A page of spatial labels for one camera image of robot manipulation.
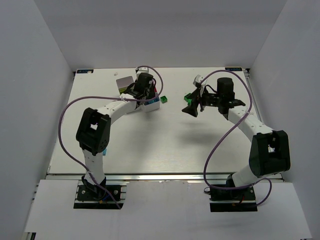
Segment small cyan lego brick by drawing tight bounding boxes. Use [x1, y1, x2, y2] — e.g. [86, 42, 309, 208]
[147, 97, 160, 105]

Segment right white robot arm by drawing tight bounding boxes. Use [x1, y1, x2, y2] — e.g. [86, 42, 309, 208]
[182, 75, 291, 190]

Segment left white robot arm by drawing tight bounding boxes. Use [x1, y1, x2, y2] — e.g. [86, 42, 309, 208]
[76, 72, 156, 194]

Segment dark green lego block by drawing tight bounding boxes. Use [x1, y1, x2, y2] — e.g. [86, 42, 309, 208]
[183, 93, 192, 102]

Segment right white divided container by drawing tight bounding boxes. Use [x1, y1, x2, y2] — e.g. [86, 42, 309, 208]
[140, 93, 160, 113]

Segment white divided container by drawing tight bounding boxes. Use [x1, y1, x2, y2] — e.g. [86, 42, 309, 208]
[140, 93, 160, 113]
[115, 76, 135, 95]

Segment left white divided container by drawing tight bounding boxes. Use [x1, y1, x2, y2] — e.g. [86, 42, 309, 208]
[115, 76, 135, 95]

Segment right blue table label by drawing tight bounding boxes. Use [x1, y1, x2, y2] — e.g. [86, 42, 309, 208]
[224, 67, 243, 72]

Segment blue table label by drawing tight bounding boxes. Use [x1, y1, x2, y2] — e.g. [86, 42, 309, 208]
[224, 67, 243, 72]
[76, 69, 94, 74]

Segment left blue table label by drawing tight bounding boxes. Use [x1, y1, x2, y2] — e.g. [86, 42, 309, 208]
[76, 69, 94, 74]

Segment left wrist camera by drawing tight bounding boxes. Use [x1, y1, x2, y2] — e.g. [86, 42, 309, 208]
[135, 66, 149, 76]

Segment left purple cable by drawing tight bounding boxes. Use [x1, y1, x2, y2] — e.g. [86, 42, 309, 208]
[57, 65, 165, 210]

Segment purple cable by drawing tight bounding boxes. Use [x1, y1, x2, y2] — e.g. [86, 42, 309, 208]
[57, 65, 165, 210]
[199, 69, 273, 207]

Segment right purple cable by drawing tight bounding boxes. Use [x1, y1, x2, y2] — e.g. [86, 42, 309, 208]
[199, 69, 273, 207]

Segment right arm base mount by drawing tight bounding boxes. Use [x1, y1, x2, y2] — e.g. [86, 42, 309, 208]
[203, 186, 258, 213]

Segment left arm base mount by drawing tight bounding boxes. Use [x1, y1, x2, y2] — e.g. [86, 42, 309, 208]
[73, 176, 126, 210]

